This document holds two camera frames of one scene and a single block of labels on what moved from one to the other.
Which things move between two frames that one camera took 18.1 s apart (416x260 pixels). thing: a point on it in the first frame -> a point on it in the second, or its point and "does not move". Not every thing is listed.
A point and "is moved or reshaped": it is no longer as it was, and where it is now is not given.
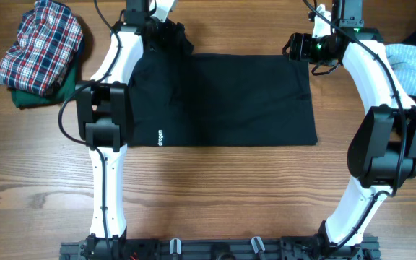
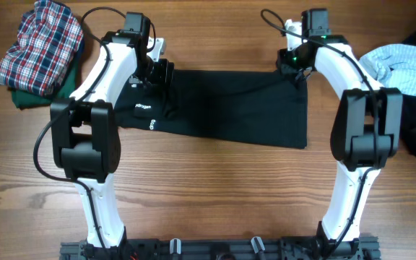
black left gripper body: x=157 y=27 -> x=153 y=72
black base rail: x=280 y=248 does not move
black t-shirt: x=179 y=98 is moved or reshaped
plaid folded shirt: x=48 y=37 does not move
